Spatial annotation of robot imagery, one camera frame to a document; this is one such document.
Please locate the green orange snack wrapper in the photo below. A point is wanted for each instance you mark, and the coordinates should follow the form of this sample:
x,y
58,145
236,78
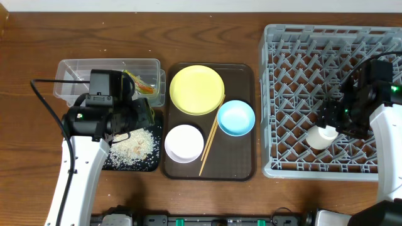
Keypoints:
x,y
141,86

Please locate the pile of white rice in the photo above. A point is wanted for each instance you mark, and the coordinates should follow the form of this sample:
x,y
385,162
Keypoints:
x,y
133,147

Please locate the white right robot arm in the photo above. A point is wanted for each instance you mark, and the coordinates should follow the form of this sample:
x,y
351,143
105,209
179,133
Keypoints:
x,y
372,106

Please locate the grey dishwasher rack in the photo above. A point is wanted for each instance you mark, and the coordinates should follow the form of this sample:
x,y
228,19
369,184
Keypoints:
x,y
301,66

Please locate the black plastic tray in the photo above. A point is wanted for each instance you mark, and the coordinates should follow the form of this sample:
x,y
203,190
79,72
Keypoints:
x,y
150,163

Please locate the wooden chopstick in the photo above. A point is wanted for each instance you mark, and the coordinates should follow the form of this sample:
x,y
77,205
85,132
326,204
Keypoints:
x,y
211,131
208,150

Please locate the clear plastic bin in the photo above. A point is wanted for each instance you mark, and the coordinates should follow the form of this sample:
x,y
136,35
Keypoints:
x,y
147,69

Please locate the right wooden chopstick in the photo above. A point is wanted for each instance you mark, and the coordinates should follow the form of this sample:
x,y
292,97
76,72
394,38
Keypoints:
x,y
208,150

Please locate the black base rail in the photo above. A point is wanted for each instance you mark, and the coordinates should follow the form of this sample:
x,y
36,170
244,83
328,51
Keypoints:
x,y
121,215

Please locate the light blue bowl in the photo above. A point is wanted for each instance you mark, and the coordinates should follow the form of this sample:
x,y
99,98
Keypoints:
x,y
236,118

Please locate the left wooden chopstick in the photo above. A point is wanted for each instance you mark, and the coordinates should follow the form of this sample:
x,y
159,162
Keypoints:
x,y
211,131

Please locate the white bowl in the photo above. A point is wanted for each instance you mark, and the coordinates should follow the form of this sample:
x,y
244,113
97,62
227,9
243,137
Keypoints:
x,y
184,143

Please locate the yellow plate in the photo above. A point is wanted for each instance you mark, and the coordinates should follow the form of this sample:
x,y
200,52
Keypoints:
x,y
197,90

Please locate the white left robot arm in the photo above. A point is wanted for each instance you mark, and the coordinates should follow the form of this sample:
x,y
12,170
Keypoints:
x,y
90,131

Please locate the dark brown serving tray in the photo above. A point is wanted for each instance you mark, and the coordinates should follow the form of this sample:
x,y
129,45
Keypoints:
x,y
230,158

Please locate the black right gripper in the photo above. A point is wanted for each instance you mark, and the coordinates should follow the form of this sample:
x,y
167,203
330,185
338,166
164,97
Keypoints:
x,y
328,115

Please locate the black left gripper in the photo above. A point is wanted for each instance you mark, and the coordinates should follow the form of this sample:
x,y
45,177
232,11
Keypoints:
x,y
147,115

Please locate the white green cup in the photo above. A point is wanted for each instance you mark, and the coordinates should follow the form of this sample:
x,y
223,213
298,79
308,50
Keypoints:
x,y
321,138

